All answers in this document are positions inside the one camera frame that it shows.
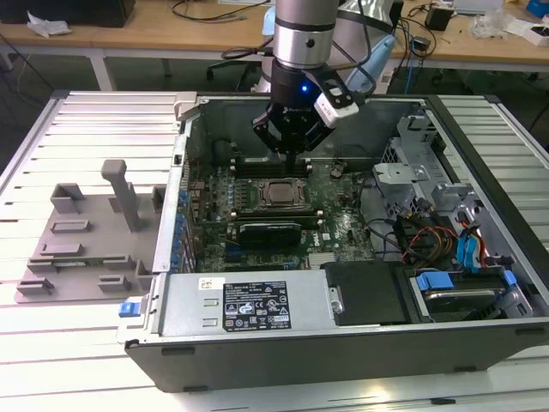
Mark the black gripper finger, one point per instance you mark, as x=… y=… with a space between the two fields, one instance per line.
x=267 y=131
x=315 y=139

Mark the silver CPU chip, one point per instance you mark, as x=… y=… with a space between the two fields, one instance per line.
x=282 y=192

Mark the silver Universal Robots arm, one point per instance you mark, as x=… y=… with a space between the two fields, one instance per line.
x=300 y=38

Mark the CPU socket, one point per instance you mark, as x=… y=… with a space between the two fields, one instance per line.
x=260 y=183

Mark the round coin cell battery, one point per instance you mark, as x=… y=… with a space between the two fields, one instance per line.
x=337 y=170

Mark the black RAM slot bank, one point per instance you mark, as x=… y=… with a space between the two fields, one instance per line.
x=274 y=214
x=257 y=169

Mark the black office chair base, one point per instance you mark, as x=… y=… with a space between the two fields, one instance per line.
x=227 y=68

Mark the grey metal drive cage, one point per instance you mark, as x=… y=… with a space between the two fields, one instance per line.
x=399 y=176

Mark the green motherboard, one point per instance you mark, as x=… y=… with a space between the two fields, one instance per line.
x=339 y=232

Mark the black graphics card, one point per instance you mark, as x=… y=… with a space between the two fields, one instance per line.
x=270 y=235

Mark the small black plug adapter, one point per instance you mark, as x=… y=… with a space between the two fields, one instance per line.
x=421 y=44

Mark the small white supply sticker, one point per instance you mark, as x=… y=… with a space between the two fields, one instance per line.
x=212 y=283

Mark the black plastic shroud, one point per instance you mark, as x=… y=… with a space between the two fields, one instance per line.
x=364 y=296

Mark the black cube adapter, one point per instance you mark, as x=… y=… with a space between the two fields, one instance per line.
x=438 y=18

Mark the wooden desk with white legs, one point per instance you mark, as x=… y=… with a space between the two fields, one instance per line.
x=128 y=38

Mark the black printed supply label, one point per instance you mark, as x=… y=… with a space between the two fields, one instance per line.
x=257 y=307

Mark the blue disk carrier with disk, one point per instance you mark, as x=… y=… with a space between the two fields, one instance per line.
x=433 y=281

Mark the silver power supply unit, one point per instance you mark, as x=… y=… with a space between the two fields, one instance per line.
x=188 y=304

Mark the grey plastic parts rack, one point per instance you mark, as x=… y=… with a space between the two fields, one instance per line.
x=98 y=240

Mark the grey flat device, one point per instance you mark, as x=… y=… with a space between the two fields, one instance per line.
x=476 y=5

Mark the clear plastic bag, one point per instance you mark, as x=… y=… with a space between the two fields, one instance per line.
x=489 y=23

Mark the black open PC case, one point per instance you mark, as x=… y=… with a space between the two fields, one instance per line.
x=300 y=365

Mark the green RAM stick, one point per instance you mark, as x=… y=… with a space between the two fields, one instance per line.
x=81 y=260

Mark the blue case latch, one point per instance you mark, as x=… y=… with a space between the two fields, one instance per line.
x=128 y=310

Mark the white cardboard box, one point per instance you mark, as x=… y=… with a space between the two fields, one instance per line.
x=521 y=30

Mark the large black box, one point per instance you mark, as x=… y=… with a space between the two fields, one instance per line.
x=64 y=10

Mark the crumpled white paper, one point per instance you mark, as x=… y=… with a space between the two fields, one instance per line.
x=47 y=26

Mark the blue box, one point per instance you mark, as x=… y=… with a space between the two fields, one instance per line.
x=538 y=8

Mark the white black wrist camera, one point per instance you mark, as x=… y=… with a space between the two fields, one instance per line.
x=339 y=111

